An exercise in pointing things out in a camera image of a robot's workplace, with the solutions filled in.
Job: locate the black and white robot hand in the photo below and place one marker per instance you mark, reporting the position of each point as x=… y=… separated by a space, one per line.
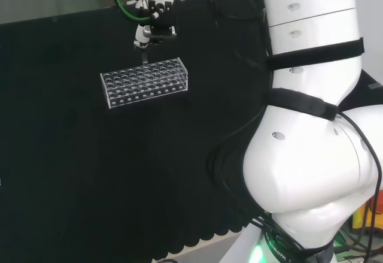
x=163 y=20

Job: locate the clear glass test tube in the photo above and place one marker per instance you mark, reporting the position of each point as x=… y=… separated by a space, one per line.
x=145 y=57

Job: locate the clear plastic test tube rack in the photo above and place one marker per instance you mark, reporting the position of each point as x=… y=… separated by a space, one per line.
x=143 y=83

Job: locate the black bench cloth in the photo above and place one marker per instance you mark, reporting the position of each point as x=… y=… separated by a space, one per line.
x=89 y=161

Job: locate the metal cloth clip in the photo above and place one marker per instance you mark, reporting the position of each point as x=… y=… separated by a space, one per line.
x=375 y=85

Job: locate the yellow box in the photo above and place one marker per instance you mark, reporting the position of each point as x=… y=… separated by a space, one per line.
x=360 y=218

